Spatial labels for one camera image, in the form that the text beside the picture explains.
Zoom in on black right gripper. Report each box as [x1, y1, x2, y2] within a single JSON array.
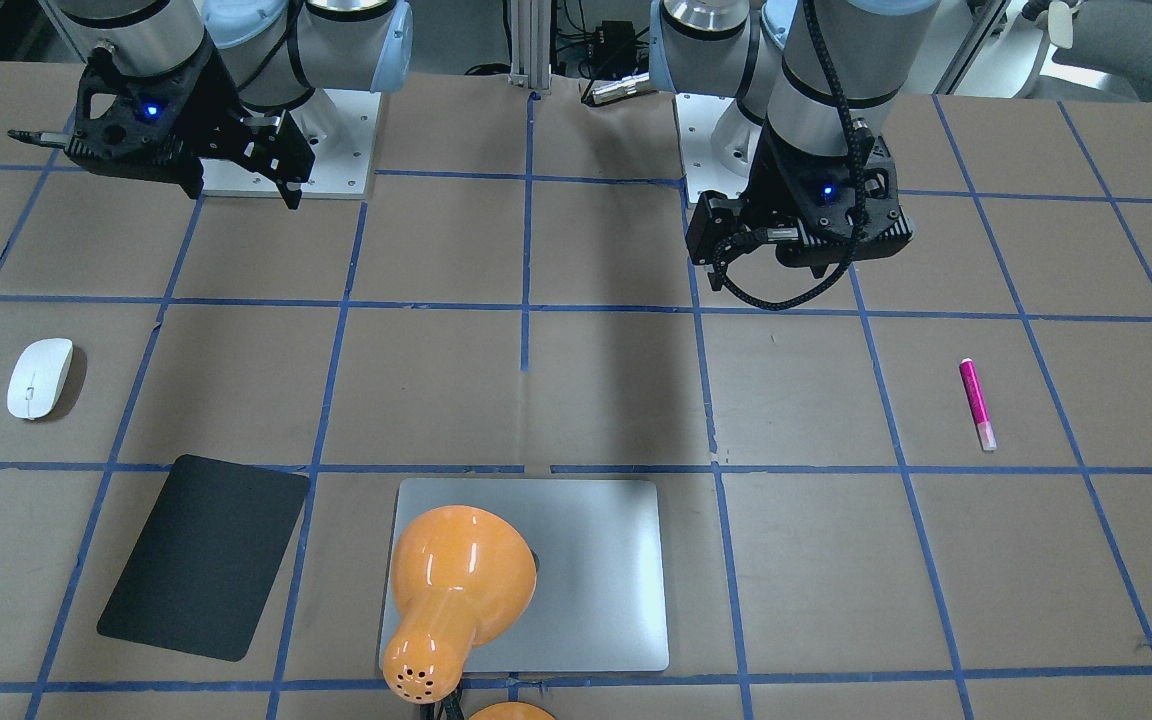
[[8, 41, 314, 210]]

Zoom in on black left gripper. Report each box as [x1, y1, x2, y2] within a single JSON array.
[[685, 129, 914, 279]]

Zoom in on white computer mouse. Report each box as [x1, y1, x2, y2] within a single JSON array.
[[6, 338, 74, 420]]

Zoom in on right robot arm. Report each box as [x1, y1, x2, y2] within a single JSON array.
[[9, 1, 414, 209]]

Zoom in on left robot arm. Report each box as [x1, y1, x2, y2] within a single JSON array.
[[649, 1, 937, 290]]

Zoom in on pink pen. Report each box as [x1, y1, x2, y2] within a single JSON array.
[[957, 357, 998, 454]]

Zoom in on black mousepad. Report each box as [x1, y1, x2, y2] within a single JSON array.
[[96, 454, 310, 662]]

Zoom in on silver notebook laptop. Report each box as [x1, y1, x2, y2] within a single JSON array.
[[393, 477, 669, 675]]

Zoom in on grey office chair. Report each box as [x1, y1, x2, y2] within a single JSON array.
[[1006, 0, 1152, 105]]

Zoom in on orange desk lamp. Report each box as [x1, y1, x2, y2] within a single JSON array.
[[380, 505, 538, 719]]

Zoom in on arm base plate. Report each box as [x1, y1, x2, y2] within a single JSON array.
[[198, 88, 381, 199], [675, 94, 760, 205]]

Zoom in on black braided cable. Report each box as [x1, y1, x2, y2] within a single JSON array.
[[708, 0, 882, 311]]

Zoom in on aluminium frame post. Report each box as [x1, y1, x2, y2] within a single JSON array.
[[507, 0, 553, 94]]

